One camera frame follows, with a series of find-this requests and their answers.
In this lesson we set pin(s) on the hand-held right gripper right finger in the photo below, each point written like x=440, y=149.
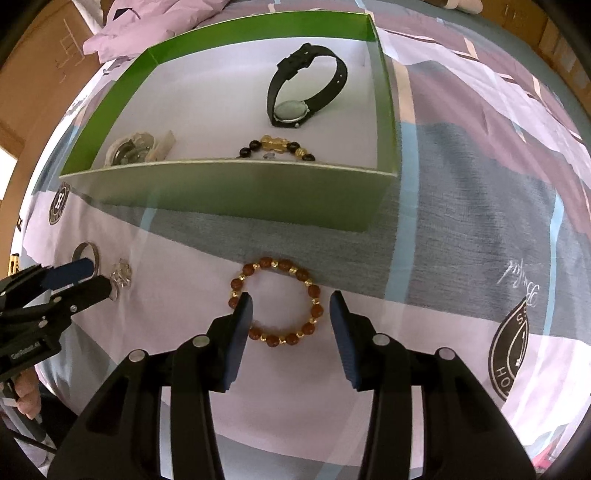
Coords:
x=344, y=341

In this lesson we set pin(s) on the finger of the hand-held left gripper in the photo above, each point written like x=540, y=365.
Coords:
x=87, y=293
x=69, y=272

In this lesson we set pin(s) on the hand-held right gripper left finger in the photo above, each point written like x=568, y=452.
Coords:
x=238, y=341

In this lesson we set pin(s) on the silver bangle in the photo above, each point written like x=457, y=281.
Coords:
x=76, y=251

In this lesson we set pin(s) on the green cardboard box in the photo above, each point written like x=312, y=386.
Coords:
x=231, y=189

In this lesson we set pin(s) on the person's left hand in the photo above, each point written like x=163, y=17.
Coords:
x=28, y=394

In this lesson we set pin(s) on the wooden bed end panel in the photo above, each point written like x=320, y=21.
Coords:
x=37, y=78

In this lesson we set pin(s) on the pink quilt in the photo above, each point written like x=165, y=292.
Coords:
x=152, y=27

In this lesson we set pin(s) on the striped plush toy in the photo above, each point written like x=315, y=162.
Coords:
x=455, y=3

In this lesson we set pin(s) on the wooden bed side rail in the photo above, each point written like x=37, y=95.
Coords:
x=549, y=41

